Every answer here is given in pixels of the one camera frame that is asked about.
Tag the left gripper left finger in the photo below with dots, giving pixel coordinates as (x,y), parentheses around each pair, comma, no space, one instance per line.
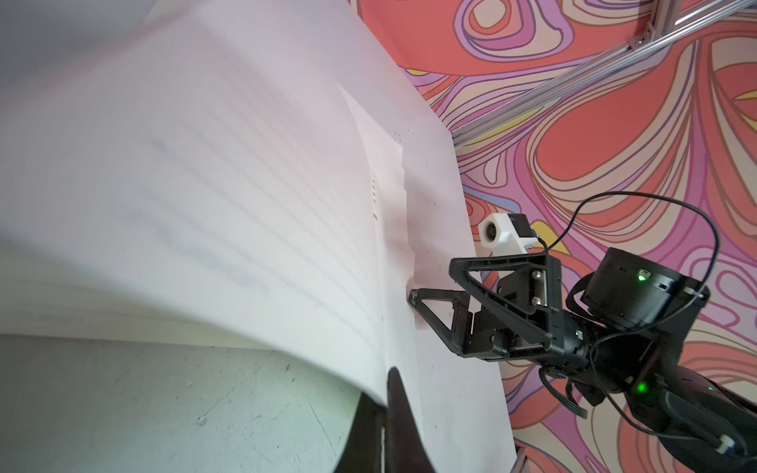
(364,449)

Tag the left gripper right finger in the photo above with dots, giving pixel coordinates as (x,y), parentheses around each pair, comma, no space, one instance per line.
(403,447)

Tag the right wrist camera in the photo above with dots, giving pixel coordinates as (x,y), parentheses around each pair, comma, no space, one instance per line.
(504,234)

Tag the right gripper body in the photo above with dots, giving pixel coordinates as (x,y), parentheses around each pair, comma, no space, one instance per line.
(485,338)

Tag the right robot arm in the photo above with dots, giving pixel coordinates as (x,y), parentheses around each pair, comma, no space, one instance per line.
(621,330)

